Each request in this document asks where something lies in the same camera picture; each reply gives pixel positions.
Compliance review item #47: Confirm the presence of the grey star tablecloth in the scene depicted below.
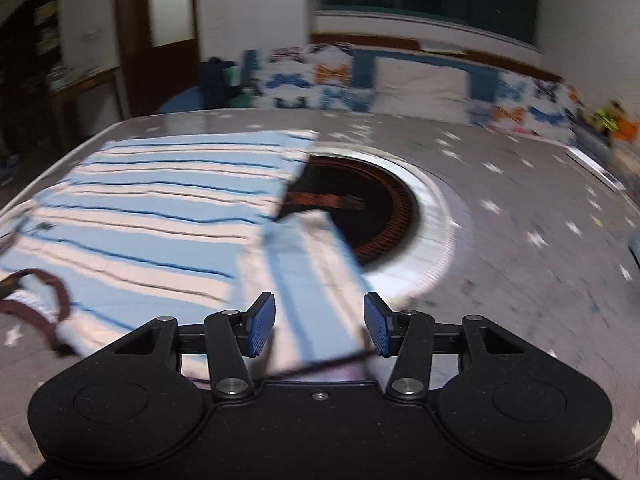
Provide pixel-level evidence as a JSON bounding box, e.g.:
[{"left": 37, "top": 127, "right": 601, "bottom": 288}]
[{"left": 0, "top": 110, "right": 640, "bottom": 480}]

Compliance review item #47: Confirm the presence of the plain white pillow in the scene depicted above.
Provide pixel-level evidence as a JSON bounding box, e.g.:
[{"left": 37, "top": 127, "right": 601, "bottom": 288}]
[{"left": 374, "top": 56, "right": 471, "bottom": 123}]

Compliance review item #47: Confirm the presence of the blue sofa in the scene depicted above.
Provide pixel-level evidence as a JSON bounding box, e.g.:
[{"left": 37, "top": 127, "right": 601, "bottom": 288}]
[{"left": 155, "top": 35, "right": 591, "bottom": 126}]

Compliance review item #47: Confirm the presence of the dark backpack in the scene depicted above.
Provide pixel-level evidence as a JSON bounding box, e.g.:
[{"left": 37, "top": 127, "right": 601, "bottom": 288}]
[{"left": 199, "top": 57, "right": 246, "bottom": 110}]

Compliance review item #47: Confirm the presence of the dark wooden bookshelf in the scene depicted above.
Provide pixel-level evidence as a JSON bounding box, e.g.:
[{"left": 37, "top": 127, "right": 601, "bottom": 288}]
[{"left": 0, "top": 0, "right": 66, "bottom": 161}]

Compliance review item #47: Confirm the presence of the black round induction cooktop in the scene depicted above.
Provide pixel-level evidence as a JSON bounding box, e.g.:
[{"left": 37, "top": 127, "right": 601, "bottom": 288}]
[{"left": 275, "top": 155, "right": 421, "bottom": 266}]

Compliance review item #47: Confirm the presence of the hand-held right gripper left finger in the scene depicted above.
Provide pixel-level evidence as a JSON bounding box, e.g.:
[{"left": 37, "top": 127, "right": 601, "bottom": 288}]
[{"left": 116, "top": 292, "right": 277, "bottom": 403}]

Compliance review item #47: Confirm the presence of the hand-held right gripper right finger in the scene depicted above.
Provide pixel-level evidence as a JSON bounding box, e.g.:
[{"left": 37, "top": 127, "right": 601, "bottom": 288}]
[{"left": 363, "top": 291, "right": 526, "bottom": 403}]

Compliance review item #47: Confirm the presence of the orange plush toy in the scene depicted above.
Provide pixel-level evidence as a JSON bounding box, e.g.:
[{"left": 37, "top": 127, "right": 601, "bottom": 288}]
[{"left": 617, "top": 112, "right": 640, "bottom": 143}]

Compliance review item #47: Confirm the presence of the brown wooden door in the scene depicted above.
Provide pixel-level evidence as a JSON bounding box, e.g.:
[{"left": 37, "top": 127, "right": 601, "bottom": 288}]
[{"left": 112, "top": 0, "right": 201, "bottom": 121}]

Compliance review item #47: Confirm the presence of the butterfly print pillow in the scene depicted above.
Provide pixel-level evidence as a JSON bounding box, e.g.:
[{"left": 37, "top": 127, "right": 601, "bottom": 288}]
[
  {"left": 467, "top": 70, "right": 586, "bottom": 143},
  {"left": 242, "top": 44, "right": 373, "bottom": 111}
]

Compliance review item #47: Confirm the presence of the teddy bear toy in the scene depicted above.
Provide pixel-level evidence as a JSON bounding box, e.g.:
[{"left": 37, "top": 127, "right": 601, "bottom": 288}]
[{"left": 590, "top": 101, "right": 623, "bottom": 133}]

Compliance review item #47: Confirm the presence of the blue white striped shirt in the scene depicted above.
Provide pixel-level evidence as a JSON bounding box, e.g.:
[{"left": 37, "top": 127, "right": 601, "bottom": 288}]
[{"left": 0, "top": 129, "right": 373, "bottom": 386}]

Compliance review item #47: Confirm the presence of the white remote control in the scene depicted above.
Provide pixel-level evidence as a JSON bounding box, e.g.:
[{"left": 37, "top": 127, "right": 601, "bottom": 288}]
[{"left": 567, "top": 147, "right": 626, "bottom": 191}]

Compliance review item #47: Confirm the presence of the folded cloth on windowsill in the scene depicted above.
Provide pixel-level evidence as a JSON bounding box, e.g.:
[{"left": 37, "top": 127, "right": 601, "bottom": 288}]
[{"left": 420, "top": 39, "right": 468, "bottom": 56}]

